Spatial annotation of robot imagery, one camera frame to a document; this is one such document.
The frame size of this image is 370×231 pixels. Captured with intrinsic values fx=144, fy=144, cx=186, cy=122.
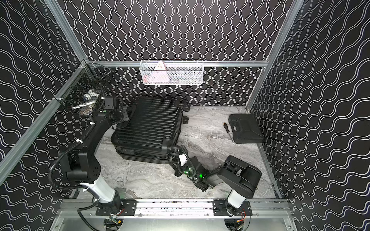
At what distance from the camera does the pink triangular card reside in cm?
90

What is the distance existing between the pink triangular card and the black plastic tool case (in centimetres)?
56

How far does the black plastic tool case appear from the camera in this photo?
99 cm
